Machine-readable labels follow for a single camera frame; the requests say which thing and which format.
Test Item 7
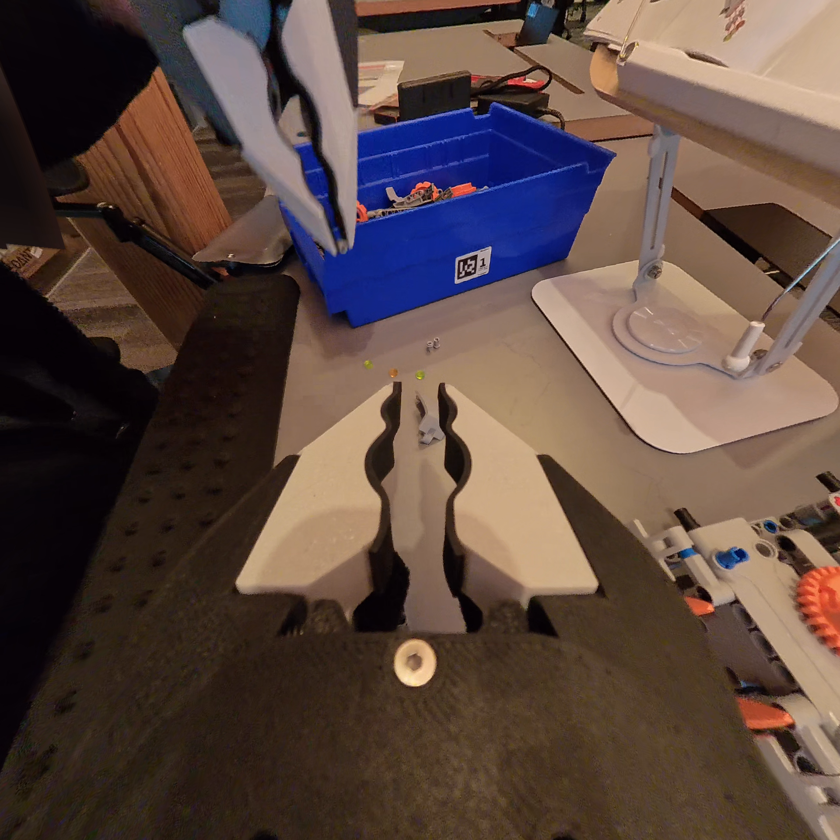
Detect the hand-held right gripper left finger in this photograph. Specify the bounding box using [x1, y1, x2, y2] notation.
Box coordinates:
[236, 381, 412, 622]

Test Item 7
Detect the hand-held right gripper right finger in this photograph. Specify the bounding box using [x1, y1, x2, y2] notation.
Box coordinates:
[434, 382, 599, 622]

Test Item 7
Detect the wooden furniture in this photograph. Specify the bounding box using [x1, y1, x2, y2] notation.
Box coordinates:
[66, 66, 234, 349]

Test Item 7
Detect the pile of toy brick parts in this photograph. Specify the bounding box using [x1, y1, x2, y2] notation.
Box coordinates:
[354, 180, 490, 221]

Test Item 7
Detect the dark wooden table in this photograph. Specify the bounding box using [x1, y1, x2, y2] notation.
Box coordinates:
[702, 203, 840, 309]

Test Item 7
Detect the person's left forearm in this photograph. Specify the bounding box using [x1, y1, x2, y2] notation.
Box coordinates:
[0, 0, 161, 168]

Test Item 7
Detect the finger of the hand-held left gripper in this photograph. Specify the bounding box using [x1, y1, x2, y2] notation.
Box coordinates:
[182, 16, 343, 257]
[281, 0, 359, 255]

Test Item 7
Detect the white stand with base plate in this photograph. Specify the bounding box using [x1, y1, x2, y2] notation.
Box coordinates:
[532, 0, 840, 455]

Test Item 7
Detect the cardboard box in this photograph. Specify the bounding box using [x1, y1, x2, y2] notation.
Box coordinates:
[0, 244, 61, 280]

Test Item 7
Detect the instruction booklet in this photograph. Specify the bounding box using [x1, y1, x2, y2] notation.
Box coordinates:
[584, 0, 840, 73]

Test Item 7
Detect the small grey curved brick piece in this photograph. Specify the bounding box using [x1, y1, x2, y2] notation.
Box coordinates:
[415, 392, 446, 447]

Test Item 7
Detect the black power adapter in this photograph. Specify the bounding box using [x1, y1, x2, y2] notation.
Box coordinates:
[476, 92, 552, 122]

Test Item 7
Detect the blue plastic bin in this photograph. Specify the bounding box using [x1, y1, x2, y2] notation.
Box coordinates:
[279, 101, 616, 329]

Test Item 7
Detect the grey orange toy brick model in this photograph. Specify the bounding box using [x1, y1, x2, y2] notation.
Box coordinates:
[630, 472, 840, 840]

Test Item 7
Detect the black cable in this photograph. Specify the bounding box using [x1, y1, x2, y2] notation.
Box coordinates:
[486, 66, 567, 131]

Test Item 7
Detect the black studded foam pad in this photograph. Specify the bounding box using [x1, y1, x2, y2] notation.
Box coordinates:
[0, 274, 301, 840]

